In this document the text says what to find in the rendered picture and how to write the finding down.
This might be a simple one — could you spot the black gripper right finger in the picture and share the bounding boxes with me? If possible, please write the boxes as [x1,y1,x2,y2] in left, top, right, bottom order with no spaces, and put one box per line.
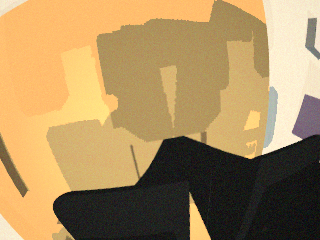
[173,135,320,240]

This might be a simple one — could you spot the pink cube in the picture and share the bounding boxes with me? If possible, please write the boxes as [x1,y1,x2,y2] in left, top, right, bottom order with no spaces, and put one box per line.
[291,93,320,140]

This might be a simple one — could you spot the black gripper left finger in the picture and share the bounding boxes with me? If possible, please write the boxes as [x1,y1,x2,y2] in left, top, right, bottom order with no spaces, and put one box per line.
[52,139,191,240]

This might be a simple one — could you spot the pale yellow square board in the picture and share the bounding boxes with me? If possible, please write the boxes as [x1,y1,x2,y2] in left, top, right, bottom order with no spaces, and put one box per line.
[0,0,269,240]

